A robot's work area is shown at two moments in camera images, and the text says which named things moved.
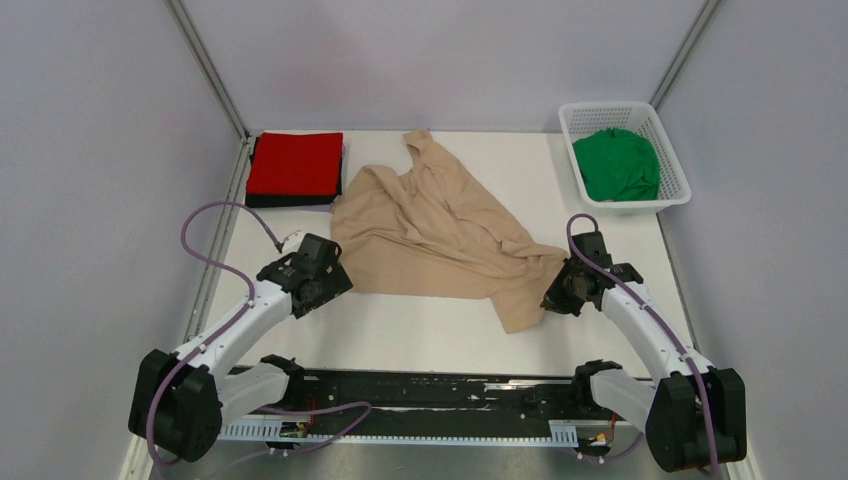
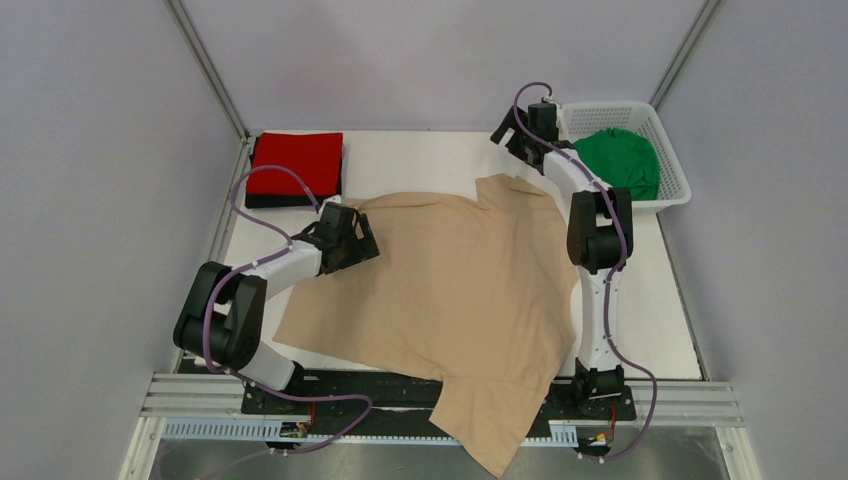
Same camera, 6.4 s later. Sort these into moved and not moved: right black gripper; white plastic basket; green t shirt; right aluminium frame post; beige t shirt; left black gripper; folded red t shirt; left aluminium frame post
Moved: beige t shirt; right black gripper; left black gripper
Not moved: left aluminium frame post; folded red t shirt; right aluminium frame post; green t shirt; white plastic basket
